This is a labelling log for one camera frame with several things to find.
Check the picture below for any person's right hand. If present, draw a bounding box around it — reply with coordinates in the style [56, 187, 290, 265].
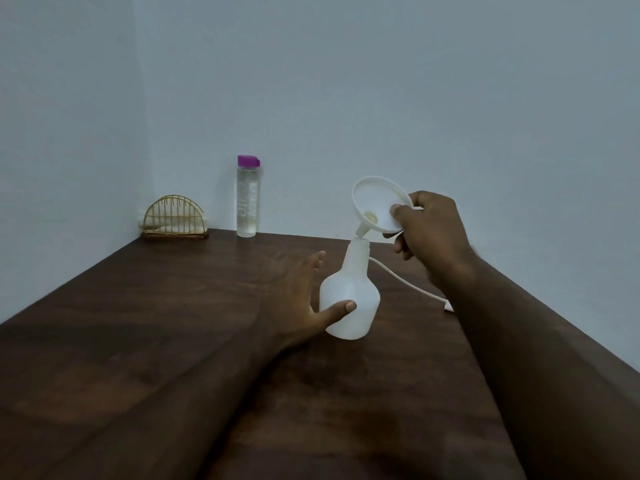
[383, 191, 477, 288]

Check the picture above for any person's left hand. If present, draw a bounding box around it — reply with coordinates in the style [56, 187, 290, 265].
[260, 251, 358, 351]

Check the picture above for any white plastic bottle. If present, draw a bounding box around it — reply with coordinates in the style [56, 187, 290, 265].
[318, 238, 381, 341]

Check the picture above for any white plastic funnel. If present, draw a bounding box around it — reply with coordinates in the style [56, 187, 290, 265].
[351, 176, 424, 240]

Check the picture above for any person's right forearm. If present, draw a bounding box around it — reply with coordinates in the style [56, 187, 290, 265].
[430, 250, 640, 480]

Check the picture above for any person's left forearm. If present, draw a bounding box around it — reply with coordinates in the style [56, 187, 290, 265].
[47, 315, 301, 480]

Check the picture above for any white spray tube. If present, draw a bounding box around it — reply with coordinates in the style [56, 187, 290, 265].
[368, 258, 455, 313]

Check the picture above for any clear bottle with purple cap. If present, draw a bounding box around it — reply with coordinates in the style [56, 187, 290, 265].
[236, 155, 262, 238]

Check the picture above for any gold wire napkin holder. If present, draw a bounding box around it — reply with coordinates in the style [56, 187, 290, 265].
[141, 195, 209, 240]

